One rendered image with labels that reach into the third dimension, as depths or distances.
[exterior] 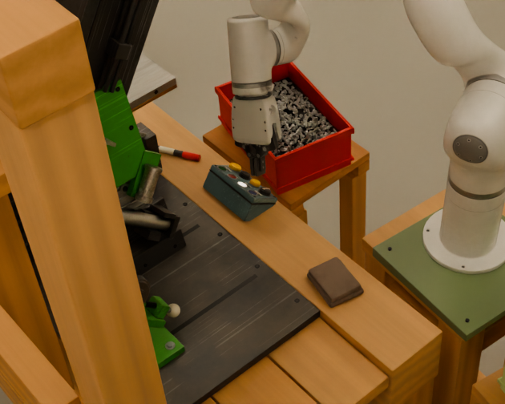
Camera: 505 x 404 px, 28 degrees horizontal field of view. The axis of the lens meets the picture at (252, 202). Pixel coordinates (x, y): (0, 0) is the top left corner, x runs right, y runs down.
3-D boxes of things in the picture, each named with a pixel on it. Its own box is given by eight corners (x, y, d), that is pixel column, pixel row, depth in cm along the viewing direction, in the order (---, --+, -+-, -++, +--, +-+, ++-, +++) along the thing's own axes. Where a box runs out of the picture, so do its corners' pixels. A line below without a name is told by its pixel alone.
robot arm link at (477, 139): (515, 167, 203) (535, 74, 186) (488, 228, 192) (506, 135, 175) (458, 151, 207) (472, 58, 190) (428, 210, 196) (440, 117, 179)
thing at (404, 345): (52, 56, 291) (41, 13, 280) (438, 375, 206) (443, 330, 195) (10, 78, 285) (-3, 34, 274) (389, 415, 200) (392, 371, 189)
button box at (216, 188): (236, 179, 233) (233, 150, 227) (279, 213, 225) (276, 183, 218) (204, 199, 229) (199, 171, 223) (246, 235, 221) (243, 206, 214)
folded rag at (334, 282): (305, 276, 207) (305, 267, 205) (339, 261, 209) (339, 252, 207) (330, 309, 201) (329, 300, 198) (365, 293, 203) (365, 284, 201)
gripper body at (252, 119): (282, 87, 209) (285, 139, 212) (243, 85, 215) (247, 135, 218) (261, 94, 203) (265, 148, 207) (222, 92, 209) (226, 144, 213)
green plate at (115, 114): (131, 156, 214) (100, 69, 203) (151, 167, 208) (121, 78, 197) (86, 182, 210) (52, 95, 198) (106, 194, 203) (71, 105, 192)
